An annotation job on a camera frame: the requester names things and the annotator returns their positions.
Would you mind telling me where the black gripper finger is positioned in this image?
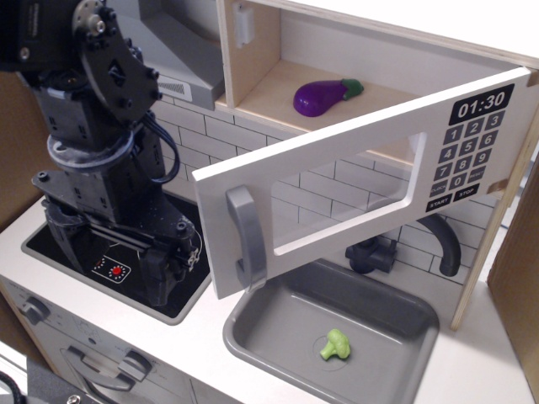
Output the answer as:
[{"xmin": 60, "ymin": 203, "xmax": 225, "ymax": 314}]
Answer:
[
  {"xmin": 44, "ymin": 201, "xmax": 95, "ymax": 274},
  {"xmin": 140, "ymin": 248, "xmax": 188, "ymax": 306}
]

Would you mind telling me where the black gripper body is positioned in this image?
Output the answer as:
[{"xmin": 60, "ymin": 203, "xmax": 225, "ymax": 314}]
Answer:
[{"xmin": 32, "ymin": 130, "xmax": 191, "ymax": 254}]

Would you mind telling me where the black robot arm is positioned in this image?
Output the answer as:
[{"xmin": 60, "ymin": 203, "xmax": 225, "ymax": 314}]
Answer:
[{"xmin": 1, "ymin": 1, "xmax": 200, "ymax": 306}]

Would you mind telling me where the wooden microwave cabinet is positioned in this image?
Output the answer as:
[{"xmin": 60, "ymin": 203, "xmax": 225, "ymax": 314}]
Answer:
[{"xmin": 215, "ymin": 0, "xmax": 539, "ymax": 332}]

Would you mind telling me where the black toy stove top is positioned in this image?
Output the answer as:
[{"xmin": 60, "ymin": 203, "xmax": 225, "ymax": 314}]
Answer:
[{"xmin": 22, "ymin": 194, "xmax": 211, "ymax": 325}]

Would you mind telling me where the grey oven knob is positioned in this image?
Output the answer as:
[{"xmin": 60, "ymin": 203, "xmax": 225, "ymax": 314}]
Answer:
[{"xmin": 19, "ymin": 296, "xmax": 51, "ymax": 325}]

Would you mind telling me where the grey range hood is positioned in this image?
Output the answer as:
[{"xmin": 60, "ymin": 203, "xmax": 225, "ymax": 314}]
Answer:
[{"xmin": 107, "ymin": 0, "xmax": 225, "ymax": 110}]

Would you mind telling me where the grey toy sink basin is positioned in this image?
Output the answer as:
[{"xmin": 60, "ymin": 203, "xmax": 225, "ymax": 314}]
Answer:
[{"xmin": 223, "ymin": 261, "xmax": 440, "ymax": 403}]

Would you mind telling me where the green toy broccoli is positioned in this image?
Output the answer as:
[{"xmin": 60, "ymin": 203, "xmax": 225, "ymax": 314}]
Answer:
[{"xmin": 320, "ymin": 328, "xmax": 351, "ymax": 360}]

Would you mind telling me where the white magnetic door latch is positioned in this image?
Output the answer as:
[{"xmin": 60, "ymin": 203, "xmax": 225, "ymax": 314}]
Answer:
[{"xmin": 232, "ymin": 2, "xmax": 255, "ymax": 49}]

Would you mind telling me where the dark grey toy faucet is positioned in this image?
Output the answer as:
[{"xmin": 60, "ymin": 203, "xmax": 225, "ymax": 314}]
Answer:
[{"xmin": 345, "ymin": 214, "xmax": 462, "ymax": 278}]

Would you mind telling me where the purple toy eggplant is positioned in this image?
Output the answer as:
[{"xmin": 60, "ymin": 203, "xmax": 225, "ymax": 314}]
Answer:
[{"xmin": 292, "ymin": 78, "xmax": 365, "ymax": 117}]

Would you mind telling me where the brown cardboard panel right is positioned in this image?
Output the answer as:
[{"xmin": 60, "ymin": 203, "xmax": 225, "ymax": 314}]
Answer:
[{"xmin": 488, "ymin": 162, "xmax": 538, "ymax": 401}]

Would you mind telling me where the grey microwave door handle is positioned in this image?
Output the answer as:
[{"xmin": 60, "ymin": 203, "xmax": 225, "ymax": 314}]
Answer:
[{"xmin": 226, "ymin": 185, "xmax": 267, "ymax": 293}]

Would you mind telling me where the grey oven door handle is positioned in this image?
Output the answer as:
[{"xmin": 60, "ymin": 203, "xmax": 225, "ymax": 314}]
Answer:
[{"xmin": 62, "ymin": 346, "xmax": 153, "ymax": 392}]

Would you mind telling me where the black braided cable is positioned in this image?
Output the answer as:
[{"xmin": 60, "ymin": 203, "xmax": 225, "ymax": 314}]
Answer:
[{"xmin": 0, "ymin": 370, "xmax": 26, "ymax": 404}]

